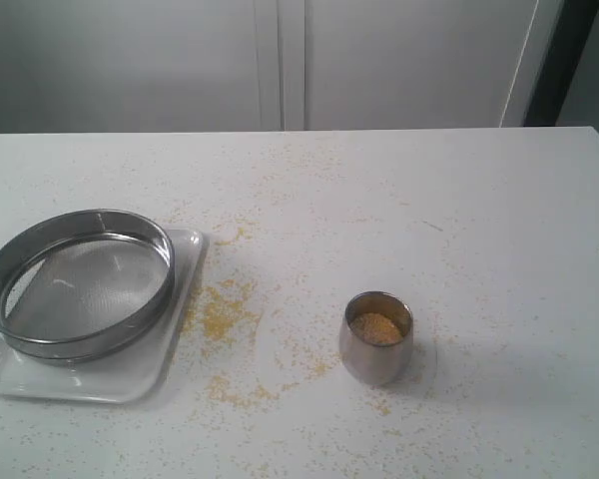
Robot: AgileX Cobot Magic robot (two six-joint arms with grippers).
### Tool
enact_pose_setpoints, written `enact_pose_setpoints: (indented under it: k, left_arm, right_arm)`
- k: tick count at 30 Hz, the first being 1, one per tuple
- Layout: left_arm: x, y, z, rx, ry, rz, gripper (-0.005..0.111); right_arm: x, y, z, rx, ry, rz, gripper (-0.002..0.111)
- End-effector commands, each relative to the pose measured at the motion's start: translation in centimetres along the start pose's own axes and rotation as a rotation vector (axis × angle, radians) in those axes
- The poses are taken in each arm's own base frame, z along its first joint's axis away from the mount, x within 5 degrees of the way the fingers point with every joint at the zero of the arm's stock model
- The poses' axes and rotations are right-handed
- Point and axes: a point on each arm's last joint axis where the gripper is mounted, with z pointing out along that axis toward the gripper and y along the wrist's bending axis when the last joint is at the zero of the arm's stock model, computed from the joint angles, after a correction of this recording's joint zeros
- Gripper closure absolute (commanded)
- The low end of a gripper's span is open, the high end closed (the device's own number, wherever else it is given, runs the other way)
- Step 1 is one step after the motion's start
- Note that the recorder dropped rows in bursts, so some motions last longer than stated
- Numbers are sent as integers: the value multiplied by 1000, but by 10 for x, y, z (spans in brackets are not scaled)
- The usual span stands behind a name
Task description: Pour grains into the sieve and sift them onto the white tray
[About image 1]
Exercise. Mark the white square tray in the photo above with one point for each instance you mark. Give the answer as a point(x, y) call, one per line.
point(124, 376)

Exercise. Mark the white cabinet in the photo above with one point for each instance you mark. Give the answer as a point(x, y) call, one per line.
point(201, 66)

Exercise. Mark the stainless steel cup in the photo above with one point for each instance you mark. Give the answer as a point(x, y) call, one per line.
point(375, 340)

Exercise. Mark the round steel mesh sieve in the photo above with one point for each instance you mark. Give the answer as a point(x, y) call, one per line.
point(85, 284)

